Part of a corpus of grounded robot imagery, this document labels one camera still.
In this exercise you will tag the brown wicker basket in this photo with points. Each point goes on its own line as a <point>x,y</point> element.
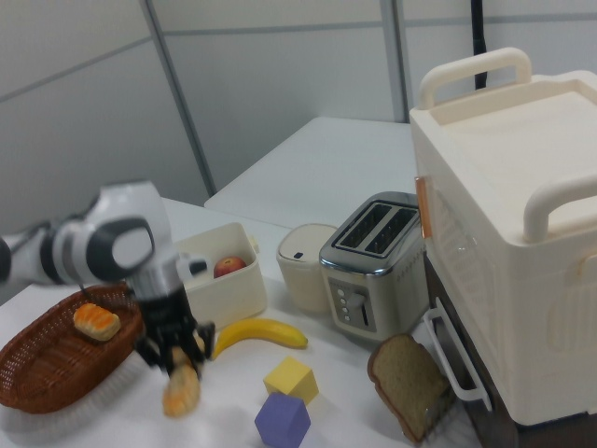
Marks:
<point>56,368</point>

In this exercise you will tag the yellow foam cube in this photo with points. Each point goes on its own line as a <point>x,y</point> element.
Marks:
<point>291,378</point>

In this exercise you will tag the white grey Franka robot arm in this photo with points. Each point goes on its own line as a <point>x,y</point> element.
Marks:
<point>93,247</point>

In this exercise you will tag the yellow banana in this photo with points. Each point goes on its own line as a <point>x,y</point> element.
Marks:
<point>266,331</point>

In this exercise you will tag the small cream lidded bin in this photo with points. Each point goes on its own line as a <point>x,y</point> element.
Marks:
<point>301,275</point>

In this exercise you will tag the toy kitchen box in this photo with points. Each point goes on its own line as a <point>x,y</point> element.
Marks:
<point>503,210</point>

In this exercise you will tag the small orange striped bread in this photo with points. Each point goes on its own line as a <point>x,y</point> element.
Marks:
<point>95,322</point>

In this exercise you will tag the black tapered pole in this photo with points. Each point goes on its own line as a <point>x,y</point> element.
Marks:
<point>478,28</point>

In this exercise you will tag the cream square plastic container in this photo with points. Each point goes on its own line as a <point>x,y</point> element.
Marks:
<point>228,294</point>

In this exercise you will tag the cream and silver toaster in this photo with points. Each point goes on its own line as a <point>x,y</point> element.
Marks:
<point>373,280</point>

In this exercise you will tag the red apple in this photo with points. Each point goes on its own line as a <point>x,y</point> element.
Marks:
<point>228,267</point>

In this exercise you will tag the brown toast slice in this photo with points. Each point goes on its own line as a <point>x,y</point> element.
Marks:
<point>406,378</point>

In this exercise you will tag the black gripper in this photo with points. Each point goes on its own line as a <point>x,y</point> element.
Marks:
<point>165,317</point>

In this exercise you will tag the purple foam cube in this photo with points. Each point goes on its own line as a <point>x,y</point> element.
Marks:
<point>282,422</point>

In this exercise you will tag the long orange crusted bread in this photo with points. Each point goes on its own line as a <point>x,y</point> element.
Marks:
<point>182,392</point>

